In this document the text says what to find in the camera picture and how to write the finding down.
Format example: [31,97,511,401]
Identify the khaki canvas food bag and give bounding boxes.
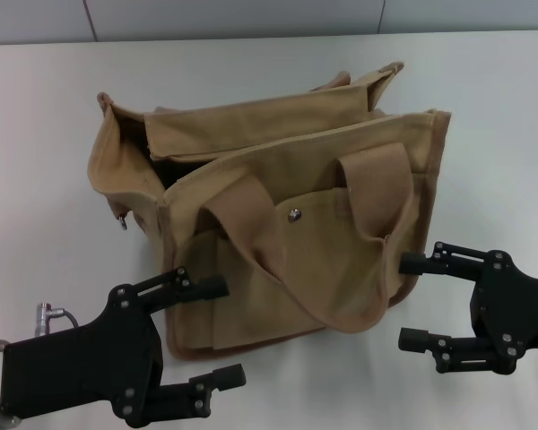
[85,61,454,362]

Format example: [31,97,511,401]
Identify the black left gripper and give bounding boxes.
[2,265,248,427]

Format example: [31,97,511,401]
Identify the left arm connector with cable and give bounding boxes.
[35,302,81,338]

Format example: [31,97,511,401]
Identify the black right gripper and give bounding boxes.
[397,241,538,375]

